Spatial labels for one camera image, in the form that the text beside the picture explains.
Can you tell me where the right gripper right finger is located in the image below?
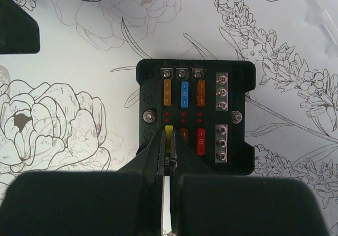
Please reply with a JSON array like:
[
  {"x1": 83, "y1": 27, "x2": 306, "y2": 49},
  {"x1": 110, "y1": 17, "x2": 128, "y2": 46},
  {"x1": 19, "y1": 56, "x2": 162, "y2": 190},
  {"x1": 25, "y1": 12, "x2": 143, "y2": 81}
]
[{"x1": 170, "y1": 130, "x2": 329, "y2": 235}]

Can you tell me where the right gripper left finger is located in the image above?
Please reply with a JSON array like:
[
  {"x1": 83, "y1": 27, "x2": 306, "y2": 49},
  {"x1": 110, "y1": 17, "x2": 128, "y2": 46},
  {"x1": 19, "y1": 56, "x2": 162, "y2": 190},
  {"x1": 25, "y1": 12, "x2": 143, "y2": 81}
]
[{"x1": 1, "y1": 130, "x2": 166, "y2": 235}]

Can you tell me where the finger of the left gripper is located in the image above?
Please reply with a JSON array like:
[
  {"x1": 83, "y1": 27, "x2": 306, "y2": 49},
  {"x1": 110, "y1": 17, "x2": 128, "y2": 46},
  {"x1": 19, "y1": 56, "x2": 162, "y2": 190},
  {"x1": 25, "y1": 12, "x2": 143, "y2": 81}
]
[{"x1": 1, "y1": 0, "x2": 40, "y2": 54}]

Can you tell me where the red blade fuse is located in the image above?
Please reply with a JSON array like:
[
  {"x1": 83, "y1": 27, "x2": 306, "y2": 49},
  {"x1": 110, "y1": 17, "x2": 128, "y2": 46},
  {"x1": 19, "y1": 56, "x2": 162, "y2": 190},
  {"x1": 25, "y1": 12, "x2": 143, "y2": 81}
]
[{"x1": 196, "y1": 128, "x2": 205, "y2": 156}]

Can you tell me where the orange blade fuse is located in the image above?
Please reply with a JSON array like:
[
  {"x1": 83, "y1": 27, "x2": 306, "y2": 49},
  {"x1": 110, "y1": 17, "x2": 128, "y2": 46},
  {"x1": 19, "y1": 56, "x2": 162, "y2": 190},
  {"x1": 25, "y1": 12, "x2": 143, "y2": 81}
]
[{"x1": 180, "y1": 128, "x2": 188, "y2": 143}]

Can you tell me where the yellow blade fuse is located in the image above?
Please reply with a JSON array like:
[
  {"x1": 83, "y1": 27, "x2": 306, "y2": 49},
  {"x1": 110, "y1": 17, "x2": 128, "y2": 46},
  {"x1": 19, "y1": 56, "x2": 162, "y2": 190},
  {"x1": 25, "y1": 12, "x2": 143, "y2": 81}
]
[{"x1": 164, "y1": 125, "x2": 174, "y2": 154}]

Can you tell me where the black fuse box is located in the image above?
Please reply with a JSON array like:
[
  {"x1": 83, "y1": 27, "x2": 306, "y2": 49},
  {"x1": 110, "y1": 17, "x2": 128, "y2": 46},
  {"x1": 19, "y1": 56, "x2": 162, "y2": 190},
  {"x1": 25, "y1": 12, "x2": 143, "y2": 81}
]
[{"x1": 136, "y1": 59, "x2": 256, "y2": 175}]

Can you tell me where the clear plastic fuse box cover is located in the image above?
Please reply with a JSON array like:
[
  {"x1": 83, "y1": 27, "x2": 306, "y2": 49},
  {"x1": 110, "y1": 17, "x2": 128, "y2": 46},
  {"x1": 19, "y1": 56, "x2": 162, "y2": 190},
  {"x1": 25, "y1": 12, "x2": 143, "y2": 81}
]
[{"x1": 306, "y1": 0, "x2": 337, "y2": 59}]

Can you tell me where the floral patterned table mat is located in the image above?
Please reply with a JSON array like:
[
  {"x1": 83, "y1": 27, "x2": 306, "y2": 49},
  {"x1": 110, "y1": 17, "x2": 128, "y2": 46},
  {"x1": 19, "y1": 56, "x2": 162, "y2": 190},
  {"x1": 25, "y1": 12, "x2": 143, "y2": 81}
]
[{"x1": 1, "y1": 0, "x2": 337, "y2": 235}]

